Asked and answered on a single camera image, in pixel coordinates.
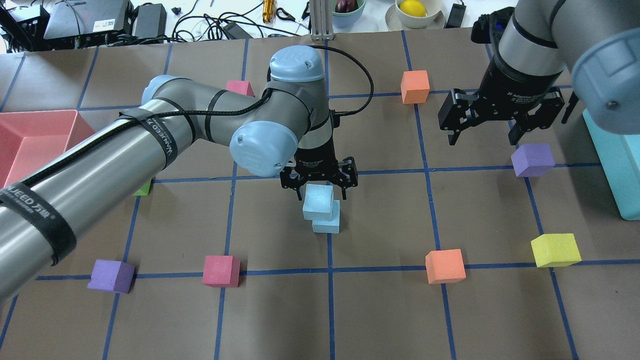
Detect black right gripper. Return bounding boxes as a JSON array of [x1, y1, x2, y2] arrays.
[[438, 53, 565, 146]]

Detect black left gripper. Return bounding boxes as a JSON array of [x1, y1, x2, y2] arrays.
[[279, 134, 359, 201]]

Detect light blue block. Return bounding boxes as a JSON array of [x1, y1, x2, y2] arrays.
[[302, 183, 334, 221], [311, 200, 341, 234]]

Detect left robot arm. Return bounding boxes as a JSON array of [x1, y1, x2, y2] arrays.
[[0, 45, 358, 303]]

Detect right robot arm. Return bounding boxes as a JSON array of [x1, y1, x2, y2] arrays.
[[438, 0, 640, 145]]

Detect purple block near teal tray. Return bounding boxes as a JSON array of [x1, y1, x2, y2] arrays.
[[510, 143, 556, 178]]

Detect orange block front row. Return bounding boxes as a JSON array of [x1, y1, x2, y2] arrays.
[[400, 69, 431, 105]]

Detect orange block row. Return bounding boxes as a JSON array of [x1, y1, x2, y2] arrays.
[[400, 69, 431, 105], [425, 248, 467, 285]]

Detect black power adapter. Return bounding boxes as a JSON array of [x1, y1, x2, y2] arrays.
[[132, 3, 167, 39], [445, 3, 467, 28]]

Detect pink block left front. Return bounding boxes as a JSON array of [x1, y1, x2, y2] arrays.
[[225, 80, 255, 97]]

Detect pink block left back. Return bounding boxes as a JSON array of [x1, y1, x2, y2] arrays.
[[201, 255, 242, 289]]

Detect teal plastic tray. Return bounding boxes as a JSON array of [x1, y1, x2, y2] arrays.
[[582, 110, 640, 221]]

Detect yellow block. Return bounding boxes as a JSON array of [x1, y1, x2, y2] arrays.
[[530, 234, 583, 268]]

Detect orange block back row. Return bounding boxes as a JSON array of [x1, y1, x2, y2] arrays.
[[425, 248, 467, 285]]

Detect beige bowl with lemon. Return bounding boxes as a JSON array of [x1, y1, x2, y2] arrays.
[[385, 0, 445, 31]]

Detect blue bowl with fruit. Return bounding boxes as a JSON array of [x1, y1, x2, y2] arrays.
[[331, 0, 367, 28]]

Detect green block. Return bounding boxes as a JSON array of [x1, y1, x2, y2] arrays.
[[133, 178, 153, 197]]

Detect scissors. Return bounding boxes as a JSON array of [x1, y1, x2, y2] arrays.
[[275, 7, 310, 23]]

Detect purple block near pink tray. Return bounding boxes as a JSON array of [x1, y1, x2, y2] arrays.
[[87, 259, 135, 294]]

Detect black computer box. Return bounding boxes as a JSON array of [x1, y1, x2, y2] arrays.
[[10, 0, 135, 51]]

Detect pink plastic tray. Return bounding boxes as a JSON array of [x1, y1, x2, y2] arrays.
[[0, 109, 95, 187]]

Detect aluminium frame post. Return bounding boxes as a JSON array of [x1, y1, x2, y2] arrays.
[[309, 0, 335, 41]]

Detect yellow-handled tool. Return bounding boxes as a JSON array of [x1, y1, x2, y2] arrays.
[[262, 0, 275, 24]]

